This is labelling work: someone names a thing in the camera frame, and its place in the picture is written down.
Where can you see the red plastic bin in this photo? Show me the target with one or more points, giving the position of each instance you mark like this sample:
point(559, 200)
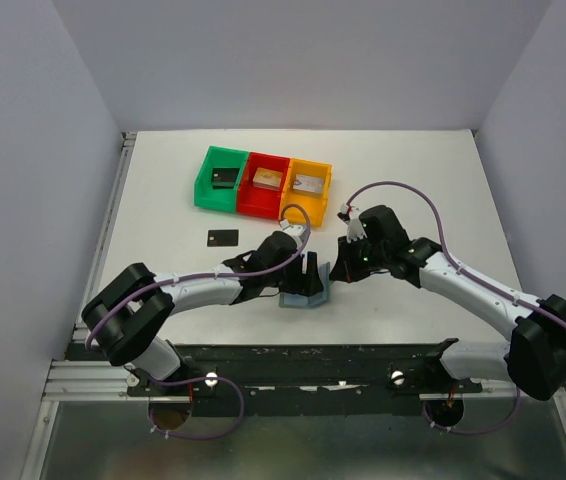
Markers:
point(260, 189)

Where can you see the black credit card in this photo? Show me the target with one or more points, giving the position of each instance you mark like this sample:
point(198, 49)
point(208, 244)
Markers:
point(223, 238)

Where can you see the green plastic bin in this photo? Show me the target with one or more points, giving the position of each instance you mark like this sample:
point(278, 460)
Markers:
point(223, 200)

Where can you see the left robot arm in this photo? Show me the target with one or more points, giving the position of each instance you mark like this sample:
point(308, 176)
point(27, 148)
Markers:
point(125, 318)

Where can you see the silver card stack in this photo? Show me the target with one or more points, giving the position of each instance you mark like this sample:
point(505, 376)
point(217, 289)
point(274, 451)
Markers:
point(308, 185)

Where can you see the black card stack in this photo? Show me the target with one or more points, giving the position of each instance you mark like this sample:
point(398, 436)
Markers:
point(224, 178)

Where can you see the aluminium frame rail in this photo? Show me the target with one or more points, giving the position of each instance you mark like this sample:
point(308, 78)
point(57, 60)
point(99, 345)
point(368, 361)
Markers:
point(83, 375)

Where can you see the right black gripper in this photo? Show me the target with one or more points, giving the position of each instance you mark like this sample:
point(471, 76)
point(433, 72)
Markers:
point(345, 265)

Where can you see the yellow plastic bin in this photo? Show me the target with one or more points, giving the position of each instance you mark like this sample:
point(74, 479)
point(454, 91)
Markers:
point(314, 206)

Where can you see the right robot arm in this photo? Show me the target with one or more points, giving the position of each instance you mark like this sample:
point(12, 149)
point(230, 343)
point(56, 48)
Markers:
point(532, 353)

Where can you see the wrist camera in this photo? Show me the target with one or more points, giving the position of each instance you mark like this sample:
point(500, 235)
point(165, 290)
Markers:
point(298, 232)
point(350, 215)

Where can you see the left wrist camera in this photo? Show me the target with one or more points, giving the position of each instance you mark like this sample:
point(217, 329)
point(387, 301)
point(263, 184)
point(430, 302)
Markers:
point(298, 232)

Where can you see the sage green card holder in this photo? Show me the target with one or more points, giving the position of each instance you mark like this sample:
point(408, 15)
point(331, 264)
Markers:
point(297, 301)

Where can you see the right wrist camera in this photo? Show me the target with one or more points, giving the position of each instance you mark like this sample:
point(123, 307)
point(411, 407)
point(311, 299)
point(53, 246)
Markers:
point(350, 215)

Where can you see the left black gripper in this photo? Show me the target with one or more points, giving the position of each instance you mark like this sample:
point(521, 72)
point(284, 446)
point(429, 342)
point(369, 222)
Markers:
point(301, 279)

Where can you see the tan card stack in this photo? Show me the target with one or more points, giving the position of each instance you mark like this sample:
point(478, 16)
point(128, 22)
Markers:
point(267, 179)

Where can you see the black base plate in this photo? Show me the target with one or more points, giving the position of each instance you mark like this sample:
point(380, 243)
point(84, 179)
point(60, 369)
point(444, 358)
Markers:
point(303, 380)

